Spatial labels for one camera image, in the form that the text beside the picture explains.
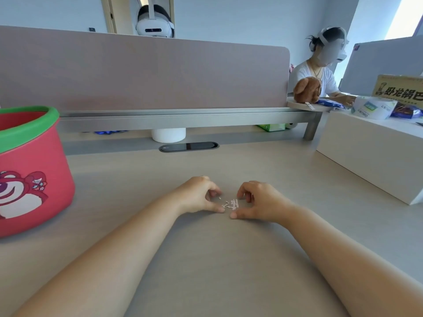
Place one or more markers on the person's left forearm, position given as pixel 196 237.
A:
pixel 105 264

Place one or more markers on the white paper shreds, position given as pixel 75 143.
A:
pixel 234 204

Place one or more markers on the grey metal desk shelf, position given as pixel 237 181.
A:
pixel 181 120

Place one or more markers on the tan snack bag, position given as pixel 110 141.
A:
pixel 400 92

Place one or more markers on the white tape roll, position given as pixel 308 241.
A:
pixel 291 125

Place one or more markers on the white box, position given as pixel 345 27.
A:
pixel 370 151

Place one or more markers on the person's right forearm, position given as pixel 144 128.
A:
pixel 357 270

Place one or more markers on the wooden door frame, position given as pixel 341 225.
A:
pixel 105 14

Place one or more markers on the grey desk partition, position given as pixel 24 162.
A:
pixel 380 62

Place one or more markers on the person's right hand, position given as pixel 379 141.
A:
pixel 267 204

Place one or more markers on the white headset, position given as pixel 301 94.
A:
pixel 153 29
pixel 343 54

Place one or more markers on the green tissue box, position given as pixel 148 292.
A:
pixel 271 127

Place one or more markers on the brown teddy bear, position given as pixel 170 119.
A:
pixel 307 90

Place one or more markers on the pink desk partition panel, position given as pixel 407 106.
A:
pixel 148 72

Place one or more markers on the large glass window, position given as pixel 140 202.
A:
pixel 406 16

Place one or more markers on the person's left hand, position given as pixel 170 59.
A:
pixel 195 196

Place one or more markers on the white round stand base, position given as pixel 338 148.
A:
pixel 168 135

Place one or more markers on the dark blue snack packet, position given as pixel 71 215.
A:
pixel 406 112

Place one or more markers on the white tissue pack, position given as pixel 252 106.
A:
pixel 373 108

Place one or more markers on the red bin with green rim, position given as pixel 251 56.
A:
pixel 43 155

